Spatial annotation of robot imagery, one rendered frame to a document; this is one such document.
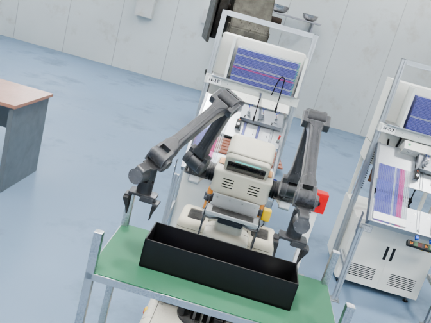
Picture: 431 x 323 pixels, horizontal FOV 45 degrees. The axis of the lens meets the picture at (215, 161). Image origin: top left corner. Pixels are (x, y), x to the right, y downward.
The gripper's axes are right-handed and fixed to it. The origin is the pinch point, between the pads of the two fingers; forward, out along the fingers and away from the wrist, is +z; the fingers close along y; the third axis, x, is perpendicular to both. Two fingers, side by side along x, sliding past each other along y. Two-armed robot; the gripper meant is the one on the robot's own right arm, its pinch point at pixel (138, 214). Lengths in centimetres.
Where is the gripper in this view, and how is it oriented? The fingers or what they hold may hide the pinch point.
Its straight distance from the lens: 196.5
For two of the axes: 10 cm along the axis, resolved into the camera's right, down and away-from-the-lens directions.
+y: 9.6, 2.9, -0.3
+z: -2.7, 9.3, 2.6
